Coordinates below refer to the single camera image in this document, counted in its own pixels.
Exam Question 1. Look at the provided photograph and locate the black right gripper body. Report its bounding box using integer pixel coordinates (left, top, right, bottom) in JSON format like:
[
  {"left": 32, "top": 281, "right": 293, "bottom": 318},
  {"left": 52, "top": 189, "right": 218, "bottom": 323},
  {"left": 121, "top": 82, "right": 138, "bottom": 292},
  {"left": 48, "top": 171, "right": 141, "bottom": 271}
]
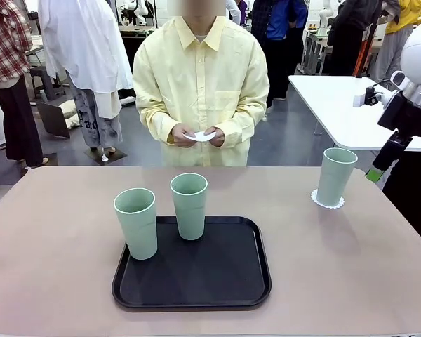
[{"left": 377, "top": 91, "right": 414, "bottom": 138}]

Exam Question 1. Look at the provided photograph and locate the light green plastic cup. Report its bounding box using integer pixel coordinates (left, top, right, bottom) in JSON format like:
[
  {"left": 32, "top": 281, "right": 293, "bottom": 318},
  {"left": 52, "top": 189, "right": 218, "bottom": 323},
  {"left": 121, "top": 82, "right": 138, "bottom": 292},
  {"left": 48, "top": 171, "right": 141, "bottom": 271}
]
[
  {"left": 169, "top": 172, "right": 209, "bottom": 242},
  {"left": 316, "top": 147, "right": 359, "bottom": 207},
  {"left": 113, "top": 187, "right": 159, "bottom": 261}
]

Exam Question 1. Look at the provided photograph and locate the white scalloped paper coaster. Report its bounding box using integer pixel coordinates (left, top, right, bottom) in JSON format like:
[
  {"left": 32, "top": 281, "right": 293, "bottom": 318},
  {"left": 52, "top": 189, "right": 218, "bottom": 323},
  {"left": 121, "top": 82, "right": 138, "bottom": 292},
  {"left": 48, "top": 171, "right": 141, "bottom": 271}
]
[
  {"left": 310, "top": 188, "right": 345, "bottom": 211},
  {"left": 182, "top": 130, "right": 218, "bottom": 143}
]

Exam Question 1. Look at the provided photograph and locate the person's left forearm yellow sleeve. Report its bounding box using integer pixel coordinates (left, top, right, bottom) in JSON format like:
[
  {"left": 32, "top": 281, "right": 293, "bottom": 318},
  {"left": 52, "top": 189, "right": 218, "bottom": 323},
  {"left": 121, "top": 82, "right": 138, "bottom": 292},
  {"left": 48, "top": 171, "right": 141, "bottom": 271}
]
[{"left": 221, "top": 101, "right": 267, "bottom": 145}]

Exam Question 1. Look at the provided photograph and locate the person's right forearm yellow sleeve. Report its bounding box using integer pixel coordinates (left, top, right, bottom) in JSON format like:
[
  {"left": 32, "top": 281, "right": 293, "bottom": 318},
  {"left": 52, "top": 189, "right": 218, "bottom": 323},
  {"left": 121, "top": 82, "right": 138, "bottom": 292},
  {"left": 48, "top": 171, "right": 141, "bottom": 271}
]
[{"left": 135, "top": 101, "right": 178, "bottom": 145}]

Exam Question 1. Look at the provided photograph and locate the person's left hand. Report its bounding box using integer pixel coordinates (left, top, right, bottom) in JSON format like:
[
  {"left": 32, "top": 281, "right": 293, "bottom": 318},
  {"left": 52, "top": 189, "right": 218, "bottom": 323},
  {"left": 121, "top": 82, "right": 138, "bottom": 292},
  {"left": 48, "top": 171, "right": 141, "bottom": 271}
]
[{"left": 203, "top": 126, "right": 226, "bottom": 148}]

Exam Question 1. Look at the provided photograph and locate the person's right hand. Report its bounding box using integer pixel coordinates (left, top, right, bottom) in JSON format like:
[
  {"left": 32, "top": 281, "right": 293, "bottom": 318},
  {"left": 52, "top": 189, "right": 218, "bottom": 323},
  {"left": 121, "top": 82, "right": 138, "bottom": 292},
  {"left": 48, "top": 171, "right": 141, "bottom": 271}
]
[{"left": 171, "top": 122, "right": 197, "bottom": 147}]

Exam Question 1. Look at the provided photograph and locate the person in yellow top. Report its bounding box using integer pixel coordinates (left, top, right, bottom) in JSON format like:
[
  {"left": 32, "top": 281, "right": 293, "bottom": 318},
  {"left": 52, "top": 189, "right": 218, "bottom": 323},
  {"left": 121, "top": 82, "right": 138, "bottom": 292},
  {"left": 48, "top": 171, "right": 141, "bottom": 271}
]
[{"left": 370, "top": 0, "right": 421, "bottom": 84}]

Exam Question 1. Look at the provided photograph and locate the white table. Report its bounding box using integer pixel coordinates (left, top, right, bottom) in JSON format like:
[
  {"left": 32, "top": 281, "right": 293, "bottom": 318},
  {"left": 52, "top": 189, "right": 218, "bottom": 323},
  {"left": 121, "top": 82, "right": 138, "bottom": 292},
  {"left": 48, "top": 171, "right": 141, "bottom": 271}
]
[{"left": 287, "top": 74, "right": 421, "bottom": 169}]

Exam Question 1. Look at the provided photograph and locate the orange black pole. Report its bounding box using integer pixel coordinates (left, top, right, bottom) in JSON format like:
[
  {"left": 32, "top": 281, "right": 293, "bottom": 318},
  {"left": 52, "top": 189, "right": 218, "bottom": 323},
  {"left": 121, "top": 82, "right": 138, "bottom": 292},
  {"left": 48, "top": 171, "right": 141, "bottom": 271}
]
[{"left": 352, "top": 20, "right": 378, "bottom": 79}]

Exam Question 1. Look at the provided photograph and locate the person in black jacket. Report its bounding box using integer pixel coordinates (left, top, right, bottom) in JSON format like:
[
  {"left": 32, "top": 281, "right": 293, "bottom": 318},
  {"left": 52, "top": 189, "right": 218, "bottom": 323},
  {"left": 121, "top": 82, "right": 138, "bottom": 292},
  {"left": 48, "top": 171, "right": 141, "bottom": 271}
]
[{"left": 326, "top": 0, "right": 385, "bottom": 77}]

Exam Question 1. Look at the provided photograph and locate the person in blue jacket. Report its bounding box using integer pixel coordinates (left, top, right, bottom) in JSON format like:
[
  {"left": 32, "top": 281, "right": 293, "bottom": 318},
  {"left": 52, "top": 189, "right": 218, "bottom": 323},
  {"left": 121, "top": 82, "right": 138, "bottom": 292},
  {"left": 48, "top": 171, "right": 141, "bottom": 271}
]
[{"left": 250, "top": 0, "right": 309, "bottom": 122}]

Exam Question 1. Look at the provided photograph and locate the person in yellow shirt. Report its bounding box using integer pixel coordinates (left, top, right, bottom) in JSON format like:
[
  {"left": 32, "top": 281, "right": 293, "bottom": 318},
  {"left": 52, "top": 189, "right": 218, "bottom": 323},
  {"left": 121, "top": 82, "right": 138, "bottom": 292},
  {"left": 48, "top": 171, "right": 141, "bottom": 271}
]
[{"left": 132, "top": 0, "right": 270, "bottom": 168}]

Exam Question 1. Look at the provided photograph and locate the black plastic serving tray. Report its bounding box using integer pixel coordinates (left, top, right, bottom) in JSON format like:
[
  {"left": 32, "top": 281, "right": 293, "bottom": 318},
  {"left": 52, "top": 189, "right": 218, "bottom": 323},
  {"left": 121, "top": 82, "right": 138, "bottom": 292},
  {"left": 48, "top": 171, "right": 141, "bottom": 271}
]
[{"left": 111, "top": 215, "right": 272, "bottom": 312}]

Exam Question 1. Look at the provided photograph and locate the background workbench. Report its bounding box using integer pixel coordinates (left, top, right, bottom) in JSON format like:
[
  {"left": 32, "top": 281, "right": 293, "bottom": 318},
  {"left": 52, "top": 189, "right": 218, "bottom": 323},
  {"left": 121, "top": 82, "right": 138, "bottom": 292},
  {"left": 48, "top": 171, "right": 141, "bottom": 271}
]
[{"left": 118, "top": 24, "right": 159, "bottom": 39}]

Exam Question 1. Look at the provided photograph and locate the white black humanoid robot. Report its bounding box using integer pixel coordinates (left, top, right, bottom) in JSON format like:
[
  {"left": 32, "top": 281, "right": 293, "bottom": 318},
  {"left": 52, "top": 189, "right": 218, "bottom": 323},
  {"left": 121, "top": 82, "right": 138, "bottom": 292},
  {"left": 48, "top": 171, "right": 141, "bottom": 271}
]
[{"left": 120, "top": 0, "right": 155, "bottom": 26}]

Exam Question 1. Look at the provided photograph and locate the figure in white shirt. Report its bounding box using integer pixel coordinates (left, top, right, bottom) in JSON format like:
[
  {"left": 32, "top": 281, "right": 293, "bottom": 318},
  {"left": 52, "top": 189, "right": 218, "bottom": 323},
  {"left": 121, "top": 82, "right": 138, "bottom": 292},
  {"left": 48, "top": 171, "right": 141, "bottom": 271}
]
[{"left": 37, "top": 0, "right": 135, "bottom": 159}]

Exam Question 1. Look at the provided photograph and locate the white pillow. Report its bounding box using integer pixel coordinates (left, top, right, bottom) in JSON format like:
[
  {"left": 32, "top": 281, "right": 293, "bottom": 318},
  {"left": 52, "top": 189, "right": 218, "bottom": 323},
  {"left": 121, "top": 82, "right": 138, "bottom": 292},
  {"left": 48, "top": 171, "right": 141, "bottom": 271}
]
[{"left": 61, "top": 99, "right": 81, "bottom": 129}]

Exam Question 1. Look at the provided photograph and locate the dark leaning board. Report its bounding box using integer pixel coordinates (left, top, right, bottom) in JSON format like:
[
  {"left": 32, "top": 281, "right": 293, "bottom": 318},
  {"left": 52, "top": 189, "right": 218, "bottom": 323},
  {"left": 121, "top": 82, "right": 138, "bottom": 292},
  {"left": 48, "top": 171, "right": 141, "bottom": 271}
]
[{"left": 36, "top": 101, "right": 72, "bottom": 140}]

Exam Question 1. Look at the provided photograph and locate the black step stool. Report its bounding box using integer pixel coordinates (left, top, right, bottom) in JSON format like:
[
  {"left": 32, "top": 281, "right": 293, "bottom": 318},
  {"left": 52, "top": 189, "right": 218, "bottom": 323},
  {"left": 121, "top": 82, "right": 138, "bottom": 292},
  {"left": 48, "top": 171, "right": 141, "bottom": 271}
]
[{"left": 29, "top": 65, "right": 67, "bottom": 102}]

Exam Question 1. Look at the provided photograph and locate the person in plaid shirt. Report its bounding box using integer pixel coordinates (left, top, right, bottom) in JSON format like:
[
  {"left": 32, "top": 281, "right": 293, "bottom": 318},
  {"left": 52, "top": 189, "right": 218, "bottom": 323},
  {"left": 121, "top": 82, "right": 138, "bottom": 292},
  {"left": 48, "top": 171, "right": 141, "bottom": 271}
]
[{"left": 0, "top": 0, "right": 45, "bottom": 169}]

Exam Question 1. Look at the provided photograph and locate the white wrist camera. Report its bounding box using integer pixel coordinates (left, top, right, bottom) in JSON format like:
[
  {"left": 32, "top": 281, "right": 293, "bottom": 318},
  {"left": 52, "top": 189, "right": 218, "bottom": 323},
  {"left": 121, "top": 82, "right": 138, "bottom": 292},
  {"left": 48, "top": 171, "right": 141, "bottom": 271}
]
[{"left": 353, "top": 86, "right": 390, "bottom": 108}]

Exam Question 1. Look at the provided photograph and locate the metal floor base plate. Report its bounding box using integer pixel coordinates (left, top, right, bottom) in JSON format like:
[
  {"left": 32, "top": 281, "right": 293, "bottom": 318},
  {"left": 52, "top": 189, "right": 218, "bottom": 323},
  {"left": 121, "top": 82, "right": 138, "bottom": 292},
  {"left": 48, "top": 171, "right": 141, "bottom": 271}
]
[{"left": 83, "top": 146, "right": 128, "bottom": 166}]

